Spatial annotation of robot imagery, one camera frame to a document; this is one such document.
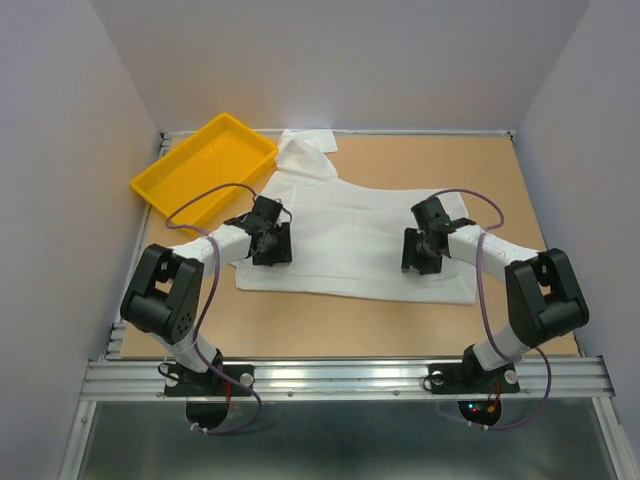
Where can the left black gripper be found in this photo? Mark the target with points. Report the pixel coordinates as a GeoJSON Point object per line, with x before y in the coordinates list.
{"type": "Point", "coordinates": [282, 255]}

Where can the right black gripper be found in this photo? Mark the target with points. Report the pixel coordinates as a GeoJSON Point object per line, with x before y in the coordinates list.
{"type": "Point", "coordinates": [410, 256]}

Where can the white long sleeve shirt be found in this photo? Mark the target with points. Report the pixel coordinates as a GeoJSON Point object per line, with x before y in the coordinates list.
{"type": "Point", "coordinates": [347, 240]}

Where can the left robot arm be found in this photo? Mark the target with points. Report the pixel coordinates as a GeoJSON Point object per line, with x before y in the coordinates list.
{"type": "Point", "coordinates": [162, 297]}

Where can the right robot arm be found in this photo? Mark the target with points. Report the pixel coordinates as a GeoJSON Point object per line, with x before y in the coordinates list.
{"type": "Point", "coordinates": [544, 299]}

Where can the yellow plastic tray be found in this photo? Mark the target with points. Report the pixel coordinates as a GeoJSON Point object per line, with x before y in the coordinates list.
{"type": "Point", "coordinates": [204, 173]}

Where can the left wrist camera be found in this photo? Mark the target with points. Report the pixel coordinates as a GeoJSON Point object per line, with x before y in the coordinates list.
{"type": "Point", "coordinates": [267, 209]}

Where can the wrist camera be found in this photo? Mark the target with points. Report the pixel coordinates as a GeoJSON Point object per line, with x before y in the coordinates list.
{"type": "Point", "coordinates": [267, 209]}
{"type": "Point", "coordinates": [429, 211]}

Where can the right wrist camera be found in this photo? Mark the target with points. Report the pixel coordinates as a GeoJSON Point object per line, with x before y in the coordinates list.
{"type": "Point", "coordinates": [429, 211]}

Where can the aluminium back rail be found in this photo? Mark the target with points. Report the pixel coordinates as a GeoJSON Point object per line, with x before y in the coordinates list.
{"type": "Point", "coordinates": [508, 133]}

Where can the aluminium rail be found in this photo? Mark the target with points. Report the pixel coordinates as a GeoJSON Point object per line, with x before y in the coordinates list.
{"type": "Point", "coordinates": [508, 133]}
{"type": "Point", "coordinates": [333, 380]}
{"type": "Point", "coordinates": [118, 327]}

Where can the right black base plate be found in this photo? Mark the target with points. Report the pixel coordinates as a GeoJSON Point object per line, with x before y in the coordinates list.
{"type": "Point", "coordinates": [457, 379]}

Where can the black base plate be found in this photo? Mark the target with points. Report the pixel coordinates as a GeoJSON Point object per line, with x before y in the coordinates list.
{"type": "Point", "coordinates": [457, 379]}
{"type": "Point", "coordinates": [181, 382]}

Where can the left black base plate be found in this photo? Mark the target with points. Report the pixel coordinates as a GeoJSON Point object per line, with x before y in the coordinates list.
{"type": "Point", "coordinates": [181, 382]}

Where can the aluminium left side rail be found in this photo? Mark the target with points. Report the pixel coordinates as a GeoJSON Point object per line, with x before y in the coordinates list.
{"type": "Point", "coordinates": [118, 327]}

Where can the aluminium front rail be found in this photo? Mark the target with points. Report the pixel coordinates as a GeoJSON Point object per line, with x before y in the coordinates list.
{"type": "Point", "coordinates": [333, 380]}

